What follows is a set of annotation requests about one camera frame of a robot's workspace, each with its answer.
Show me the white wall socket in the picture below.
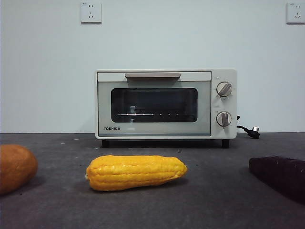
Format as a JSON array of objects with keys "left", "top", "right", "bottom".
[
  {"left": 80, "top": 1, "right": 102, "bottom": 24},
  {"left": 286, "top": 2, "right": 305, "bottom": 24}
]

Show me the white Toshiba toaster oven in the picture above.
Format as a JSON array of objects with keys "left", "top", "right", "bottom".
[{"left": 94, "top": 68, "right": 238, "bottom": 149}]

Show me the oven knob with upright grip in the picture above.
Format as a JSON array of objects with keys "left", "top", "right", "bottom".
[{"left": 215, "top": 111, "right": 233, "bottom": 127}]

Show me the yellow corn cob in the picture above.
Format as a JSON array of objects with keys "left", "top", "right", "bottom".
[{"left": 85, "top": 155, "right": 188, "bottom": 192}]

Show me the metal wire oven rack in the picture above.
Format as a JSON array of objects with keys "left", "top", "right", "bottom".
[{"left": 117, "top": 112, "right": 196, "bottom": 117}]

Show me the oven knob with slanted grip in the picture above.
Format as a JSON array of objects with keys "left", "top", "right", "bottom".
[{"left": 216, "top": 81, "right": 233, "bottom": 98}]

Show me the orange-brown potato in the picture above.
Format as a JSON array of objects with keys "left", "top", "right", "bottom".
[{"left": 0, "top": 144, "right": 39, "bottom": 196}]

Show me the black power cable with plug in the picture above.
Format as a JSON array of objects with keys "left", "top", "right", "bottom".
[{"left": 235, "top": 115, "right": 261, "bottom": 139}]

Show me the oven door with beige handle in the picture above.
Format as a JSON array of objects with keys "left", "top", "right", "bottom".
[{"left": 97, "top": 71, "right": 212, "bottom": 137}]

